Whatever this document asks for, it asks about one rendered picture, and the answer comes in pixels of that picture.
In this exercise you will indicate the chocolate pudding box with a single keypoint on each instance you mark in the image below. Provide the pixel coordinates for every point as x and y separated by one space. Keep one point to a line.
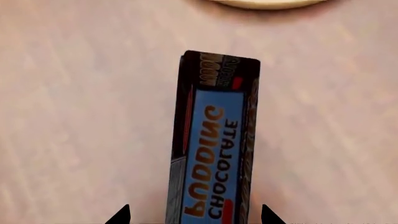
214 140

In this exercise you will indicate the cream plate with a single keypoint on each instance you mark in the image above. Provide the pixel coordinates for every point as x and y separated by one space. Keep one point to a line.
259 3

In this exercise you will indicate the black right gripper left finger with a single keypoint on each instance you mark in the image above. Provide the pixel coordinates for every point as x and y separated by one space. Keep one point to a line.
122 216

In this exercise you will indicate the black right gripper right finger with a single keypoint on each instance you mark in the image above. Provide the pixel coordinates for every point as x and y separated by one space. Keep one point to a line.
271 215

